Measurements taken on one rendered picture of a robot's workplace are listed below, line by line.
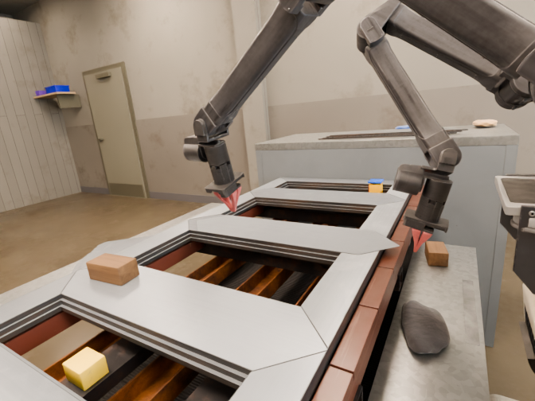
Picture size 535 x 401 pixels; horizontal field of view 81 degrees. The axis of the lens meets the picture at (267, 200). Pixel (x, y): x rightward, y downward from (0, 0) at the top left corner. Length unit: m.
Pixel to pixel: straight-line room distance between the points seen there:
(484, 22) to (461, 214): 1.29
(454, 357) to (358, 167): 1.11
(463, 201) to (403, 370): 1.08
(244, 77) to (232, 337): 0.51
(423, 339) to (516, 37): 0.61
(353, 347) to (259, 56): 0.56
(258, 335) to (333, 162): 1.31
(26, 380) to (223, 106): 0.61
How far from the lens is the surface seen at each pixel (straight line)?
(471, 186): 1.71
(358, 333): 0.65
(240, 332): 0.63
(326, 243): 0.94
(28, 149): 7.13
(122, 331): 0.76
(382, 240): 0.96
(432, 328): 0.89
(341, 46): 3.61
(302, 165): 1.86
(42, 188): 7.21
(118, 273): 0.87
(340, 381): 0.57
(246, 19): 4.04
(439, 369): 0.84
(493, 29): 0.54
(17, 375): 0.73
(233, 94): 0.72
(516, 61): 0.53
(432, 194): 0.85
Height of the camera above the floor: 1.23
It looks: 16 degrees down
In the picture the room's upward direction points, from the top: 5 degrees counter-clockwise
